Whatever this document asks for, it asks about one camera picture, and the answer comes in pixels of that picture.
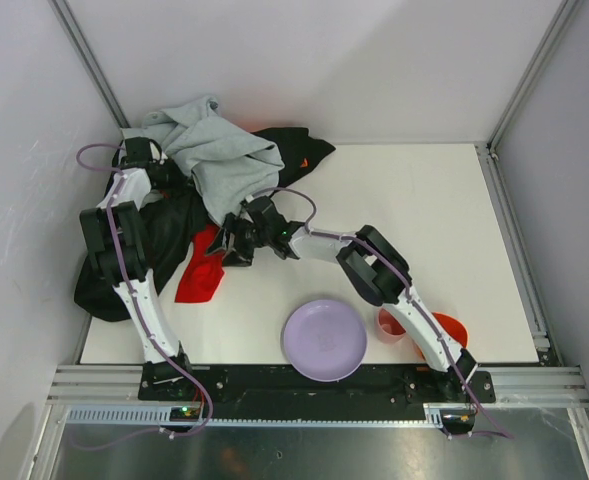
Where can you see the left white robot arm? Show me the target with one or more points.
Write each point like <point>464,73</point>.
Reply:
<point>120,253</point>

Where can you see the left aluminium frame post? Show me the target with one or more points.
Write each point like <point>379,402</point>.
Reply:
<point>80,44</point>

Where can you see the aluminium frame post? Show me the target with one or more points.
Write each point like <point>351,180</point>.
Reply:
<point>543,53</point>
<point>80,44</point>

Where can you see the orange fleece cloth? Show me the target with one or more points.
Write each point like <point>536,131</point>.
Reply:
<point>304,162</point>

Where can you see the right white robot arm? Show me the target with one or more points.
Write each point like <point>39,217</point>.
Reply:
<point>376,270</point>

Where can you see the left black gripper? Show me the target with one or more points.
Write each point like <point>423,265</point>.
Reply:
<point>172,173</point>

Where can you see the lilac plastic plate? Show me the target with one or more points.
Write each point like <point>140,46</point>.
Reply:
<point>325,340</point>

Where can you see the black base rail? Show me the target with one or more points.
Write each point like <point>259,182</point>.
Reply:
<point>271,388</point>

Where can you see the orange plastic bowl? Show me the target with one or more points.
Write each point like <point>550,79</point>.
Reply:
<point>455,329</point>

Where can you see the black cloth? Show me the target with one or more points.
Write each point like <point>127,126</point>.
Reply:
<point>170,224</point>

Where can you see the pink plastic cup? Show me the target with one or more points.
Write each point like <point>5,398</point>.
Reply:
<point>388,329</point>

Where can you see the grey zip hoodie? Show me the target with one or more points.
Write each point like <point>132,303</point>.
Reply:
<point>226,162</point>

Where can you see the red cloth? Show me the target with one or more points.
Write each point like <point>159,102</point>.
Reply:
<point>204,271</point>

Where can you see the grey slotted cable duct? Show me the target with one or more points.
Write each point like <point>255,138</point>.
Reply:
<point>424,416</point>

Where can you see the right aluminium frame post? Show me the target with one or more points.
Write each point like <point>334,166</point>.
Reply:
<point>543,53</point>

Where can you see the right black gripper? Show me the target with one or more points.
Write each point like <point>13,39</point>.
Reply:
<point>232,235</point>

